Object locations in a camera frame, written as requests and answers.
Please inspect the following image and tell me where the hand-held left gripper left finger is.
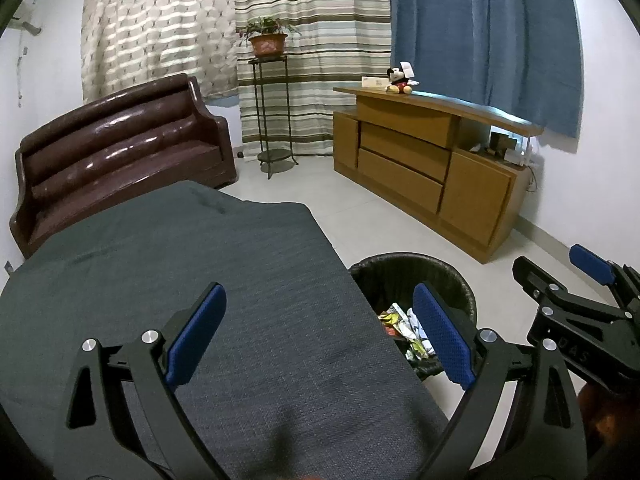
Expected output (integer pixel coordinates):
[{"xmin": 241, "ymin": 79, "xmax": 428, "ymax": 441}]
[{"xmin": 52, "ymin": 281, "xmax": 228, "ymax": 480}]

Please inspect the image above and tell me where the white twisted wrapper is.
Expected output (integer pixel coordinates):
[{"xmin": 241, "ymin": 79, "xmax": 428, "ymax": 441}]
[{"xmin": 404, "ymin": 308, "xmax": 427, "ymax": 341}]

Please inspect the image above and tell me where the potted plant in terracotta pot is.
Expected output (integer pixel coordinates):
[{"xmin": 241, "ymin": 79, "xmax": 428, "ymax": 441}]
[{"xmin": 239, "ymin": 16, "xmax": 301, "ymax": 58}]

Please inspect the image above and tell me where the mouse plush toy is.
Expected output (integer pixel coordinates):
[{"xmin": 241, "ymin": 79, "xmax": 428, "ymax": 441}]
[{"xmin": 385, "ymin": 61, "xmax": 420, "ymax": 96}]

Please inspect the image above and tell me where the yellow white wrapper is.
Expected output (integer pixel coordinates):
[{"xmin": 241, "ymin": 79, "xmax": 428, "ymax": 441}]
[{"xmin": 378, "ymin": 304, "xmax": 407, "ymax": 327}]

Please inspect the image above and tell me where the striped curtain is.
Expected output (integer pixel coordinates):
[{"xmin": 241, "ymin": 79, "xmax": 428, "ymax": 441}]
[{"xmin": 234, "ymin": 0, "xmax": 392, "ymax": 158}]

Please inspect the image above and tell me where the beige patterned curtain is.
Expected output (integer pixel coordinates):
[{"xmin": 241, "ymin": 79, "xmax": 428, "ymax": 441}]
[{"xmin": 81, "ymin": 0, "xmax": 241, "ymax": 106}]

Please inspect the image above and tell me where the grey cloth-covered table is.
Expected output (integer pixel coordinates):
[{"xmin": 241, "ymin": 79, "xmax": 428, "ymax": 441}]
[{"xmin": 0, "ymin": 180, "xmax": 451, "ymax": 480}]

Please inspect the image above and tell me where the person's right hand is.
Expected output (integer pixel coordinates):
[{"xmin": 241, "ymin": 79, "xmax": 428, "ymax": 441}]
[{"xmin": 577, "ymin": 382, "xmax": 640, "ymax": 461}]

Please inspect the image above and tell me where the white green packet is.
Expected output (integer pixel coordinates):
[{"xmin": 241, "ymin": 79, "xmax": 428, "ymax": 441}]
[{"xmin": 406, "ymin": 339, "xmax": 436, "ymax": 361}]

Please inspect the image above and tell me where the small brown box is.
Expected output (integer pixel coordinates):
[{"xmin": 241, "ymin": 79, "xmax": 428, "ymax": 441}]
[{"xmin": 490, "ymin": 131, "xmax": 518, "ymax": 158}]

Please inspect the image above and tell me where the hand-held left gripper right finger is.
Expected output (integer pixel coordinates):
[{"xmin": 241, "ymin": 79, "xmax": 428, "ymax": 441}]
[{"xmin": 412, "ymin": 281, "xmax": 589, "ymax": 480}]

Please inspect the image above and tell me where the air conditioner pipe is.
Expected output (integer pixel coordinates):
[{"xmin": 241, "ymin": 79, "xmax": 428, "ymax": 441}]
[{"xmin": 16, "ymin": 35, "xmax": 27, "ymax": 108}]

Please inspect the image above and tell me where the black lined trash bin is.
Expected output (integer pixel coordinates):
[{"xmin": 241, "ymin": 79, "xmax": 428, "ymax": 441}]
[{"xmin": 348, "ymin": 254, "xmax": 478, "ymax": 381}]

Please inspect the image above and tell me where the blue curtain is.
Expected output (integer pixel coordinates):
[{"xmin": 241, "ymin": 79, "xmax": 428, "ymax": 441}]
[{"xmin": 389, "ymin": 0, "xmax": 586, "ymax": 138}]

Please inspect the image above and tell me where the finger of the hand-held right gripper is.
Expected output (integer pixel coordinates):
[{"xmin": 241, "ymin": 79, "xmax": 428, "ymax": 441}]
[
  {"xmin": 512, "ymin": 256, "xmax": 640, "ymax": 334},
  {"xmin": 570, "ymin": 244, "xmax": 640, "ymax": 307}
]

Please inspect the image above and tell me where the black metal plant stand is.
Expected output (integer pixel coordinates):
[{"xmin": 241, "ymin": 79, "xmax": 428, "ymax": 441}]
[{"xmin": 248, "ymin": 55, "xmax": 299, "ymax": 180}]

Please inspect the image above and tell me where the dark brown leather sofa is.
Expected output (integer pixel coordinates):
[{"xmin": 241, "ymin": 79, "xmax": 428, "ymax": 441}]
[{"xmin": 9, "ymin": 72, "xmax": 237, "ymax": 261}]

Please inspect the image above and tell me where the wooden cabinet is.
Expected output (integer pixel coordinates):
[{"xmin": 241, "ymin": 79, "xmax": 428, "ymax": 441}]
[{"xmin": 332, "ymin": 85, "xmax": 545, "ymax": 265}]

